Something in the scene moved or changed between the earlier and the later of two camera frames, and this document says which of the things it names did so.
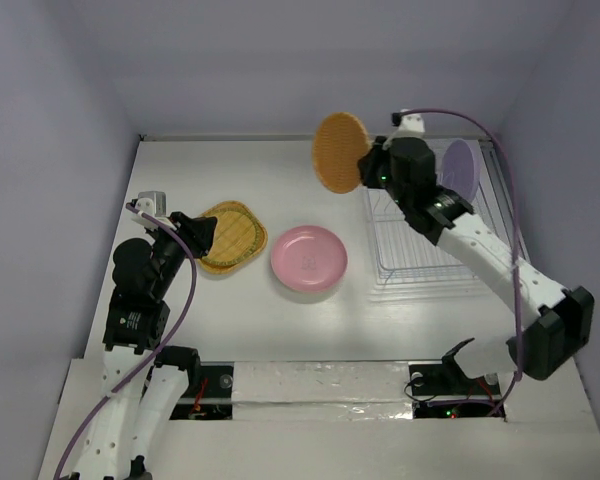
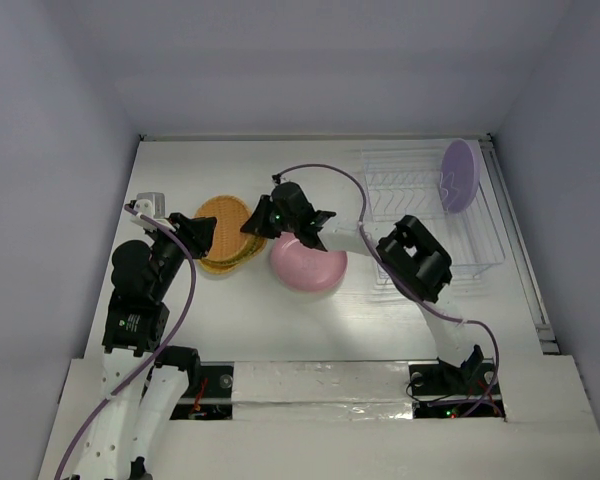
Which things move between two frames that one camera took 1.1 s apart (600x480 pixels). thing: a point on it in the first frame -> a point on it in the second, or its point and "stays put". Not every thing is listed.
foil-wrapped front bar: x=322 y=391 stays put
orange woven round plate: x=341 y=140 -> x=229 y=241
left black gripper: x=198 y=231 stays put
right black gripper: x=375 y=166 -> x=268 y=218
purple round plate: x=461 y=168 stays put
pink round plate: x=309 y=258 stays put
